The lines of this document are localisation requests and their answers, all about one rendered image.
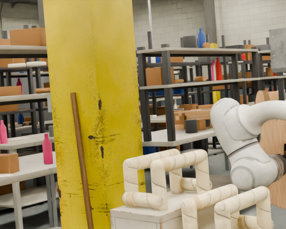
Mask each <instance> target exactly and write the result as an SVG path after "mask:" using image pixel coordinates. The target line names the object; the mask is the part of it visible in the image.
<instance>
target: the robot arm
mask: <svg viewBox="0 0 286 229"><path fill-rule="evenodd" d="M210 118H211V123H212V127H213V130H214V132H215V134H216V137H217V139H218V141H219V143H220V145H221V147H222V148H223V150H224V151H225V152H226V154H227V156H228V158H229V160H230V163H231V167H232V168H231V173H230V178H231V182H232V184H233V185H235V186H236V187H237V189H238V190H240V191H243V192H247V191H249V190H252V189H255V188H257V187H260V186H265V187H268V186H270V185H271V184H272V183H274V182H276V181H278V180H279V179H280V178H281V177H282V176H284V175H285V174H286V154H284V155H281V154H266V153H265V151H264V150H263V149H262V147H261V146H260V144H259V142H258V140H257V136H258V135H259V134H260V133H261V130H262V125H263V124H264V123H265V122H266V121H268V120H271V119H281V120H286V101H282V100H270V101H264V102H261V103H258V104H256V105H252V106H248V105H245V104H242V105H240V104H239V103H238V102H237V101H236V100H234V99H232V98H223V99H221V100H219V101H217V102H216V103H215V104H214V105H213V107H212V109H211V112H210Z"/></svg>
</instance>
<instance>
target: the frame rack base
mask: <svg viewBox="0 0 286 229"><path fill-rule="evenodd" d="M187 191H188V190H183V192H182V193H177V194H173V193H171V192H170V191H169V192H167V201H168V209H167V210H163V211H155V210H153V208H146V207H134V208H128V207H126V205H124V206H121V207H118V208H114V209H111V210H110V222H111V229H183V226H182V207H181V206H182V202H183V201H184V200H185V199H187V198H190V197H193V196H195V195H197V193H188V192H187ZM214 206H215V204H214V205H212V206H209V207H206V208H204V209H201V210H199V211H197V223H198V229H215V219H214Z"/></svg>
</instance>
